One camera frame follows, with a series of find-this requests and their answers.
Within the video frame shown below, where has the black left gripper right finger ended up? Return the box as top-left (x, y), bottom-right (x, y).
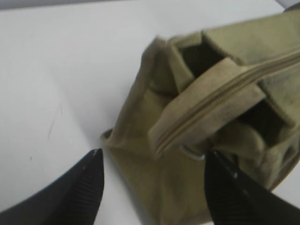
top-left (204, 151), bottom-right (300, 225)

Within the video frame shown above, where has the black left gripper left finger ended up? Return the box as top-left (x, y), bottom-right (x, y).
top-left (0, 149), bottom-right (104, 225)

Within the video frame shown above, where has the olive yellow canvas bag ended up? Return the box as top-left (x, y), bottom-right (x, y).
top-left (101, 5), bottom-right (300, 225)

